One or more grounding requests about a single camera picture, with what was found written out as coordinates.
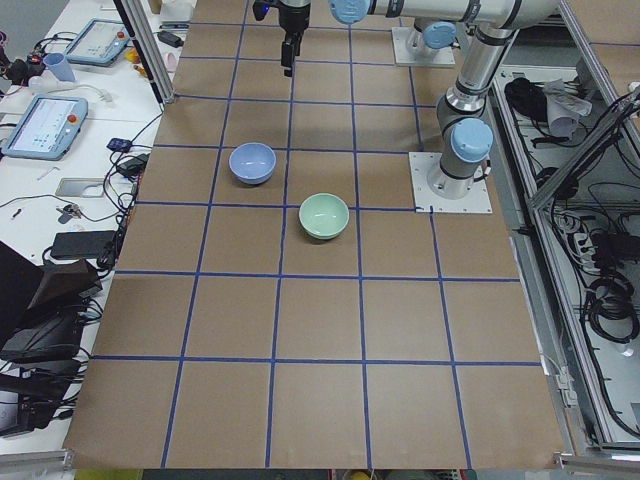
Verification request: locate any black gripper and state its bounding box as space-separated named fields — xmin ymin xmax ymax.
xmin=278 ymin=0 xmax=310 ymax=77

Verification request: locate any green ceramic bowl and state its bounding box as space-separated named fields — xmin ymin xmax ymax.
xmin=298 ymin=193 xmax=350 ymax=240

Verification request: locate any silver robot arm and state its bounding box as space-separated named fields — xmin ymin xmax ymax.
xmin=253 ymin=1 xmax=457 ymax=77
xmin=329 ymin=0 xmax=559 ymax=200

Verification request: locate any blue ceramic bowl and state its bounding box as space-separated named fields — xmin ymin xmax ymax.
xmin=229 ymin=142 xmax=277 ymax=185

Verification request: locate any gold yellow cylinder tool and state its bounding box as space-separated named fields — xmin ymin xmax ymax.
xmin=124 ymin=48 xmax=144 ymax=72

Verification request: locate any far teach pendant tablet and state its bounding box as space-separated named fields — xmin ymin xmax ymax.
xmin=65 ymin=19 xmax=130 ymax=67

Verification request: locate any teach pendant tablet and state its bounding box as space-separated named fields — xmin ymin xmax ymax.
xmin=1 ymin=94 xmax=89 ymax=161
xmin=65 ymin=19 xmax=130 ymax=67

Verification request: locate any small blue black device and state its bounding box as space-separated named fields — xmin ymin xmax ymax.
xmin=106 ymin=137 xmax=132 ymax=153

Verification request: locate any light blue plastic cup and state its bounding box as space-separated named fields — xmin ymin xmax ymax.
xmin=43 ymin=52 xmax=76 ymax=82

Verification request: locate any near teach pendant tablet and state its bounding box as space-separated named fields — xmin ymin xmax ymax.
xmin=1 ymin=94 xmax=89 ymax=161

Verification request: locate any black power adapter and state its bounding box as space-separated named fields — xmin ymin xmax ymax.
xmin=50 ymin=230 xmax=115 ymax=260

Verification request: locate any white power strip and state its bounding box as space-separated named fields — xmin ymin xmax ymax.
xmin=568 ymin=231 xmax=599 ymax=275

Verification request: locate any aluminium frame post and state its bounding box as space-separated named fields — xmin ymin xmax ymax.
xmin=113 ymin=0 xmax=175 ymax=105

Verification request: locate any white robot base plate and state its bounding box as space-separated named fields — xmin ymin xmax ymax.
xmin=408 ymin=152 xmax=493 ymax=214

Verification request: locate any black cable bundle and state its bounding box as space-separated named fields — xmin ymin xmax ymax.
xmin=582 ymin=274 xmax=636 ymax=346

